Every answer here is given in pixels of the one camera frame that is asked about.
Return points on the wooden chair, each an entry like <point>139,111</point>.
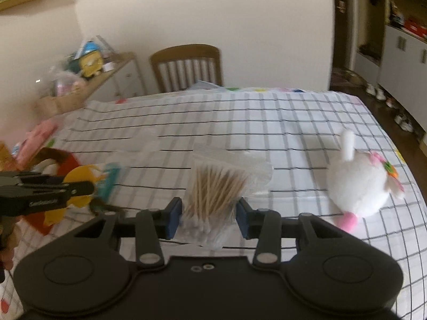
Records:
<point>185,55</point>

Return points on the bag of cotton swabs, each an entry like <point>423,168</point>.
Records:
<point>213,193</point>

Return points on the grey and wood wall cabinet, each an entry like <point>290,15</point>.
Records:
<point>397,60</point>

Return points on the white plush bunny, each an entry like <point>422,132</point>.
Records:
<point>357,183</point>

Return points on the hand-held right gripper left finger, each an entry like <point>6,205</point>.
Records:
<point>175,218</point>

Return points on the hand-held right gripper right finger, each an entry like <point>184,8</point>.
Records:
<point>243,219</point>

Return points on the red storage box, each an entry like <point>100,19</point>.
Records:
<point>415,26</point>

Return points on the yellow duck toy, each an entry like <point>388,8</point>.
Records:
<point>81,175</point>

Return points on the red tin box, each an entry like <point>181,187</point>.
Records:
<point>66,165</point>

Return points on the blue face mask packet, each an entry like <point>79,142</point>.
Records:
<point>111,180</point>

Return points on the pink printed cloth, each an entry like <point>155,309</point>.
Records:
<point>36,140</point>

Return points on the cardboard box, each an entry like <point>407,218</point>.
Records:
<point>58,103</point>

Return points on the white side cabinet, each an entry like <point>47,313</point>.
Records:
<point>123,76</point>

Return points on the yellow clock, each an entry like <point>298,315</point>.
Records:
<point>90,65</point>

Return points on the blue white cloth on chair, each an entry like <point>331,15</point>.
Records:
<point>208,85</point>

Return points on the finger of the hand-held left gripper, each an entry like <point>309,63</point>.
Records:
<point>33,177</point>
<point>80,189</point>

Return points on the plastic bag of small items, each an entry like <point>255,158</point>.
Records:
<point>65,83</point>

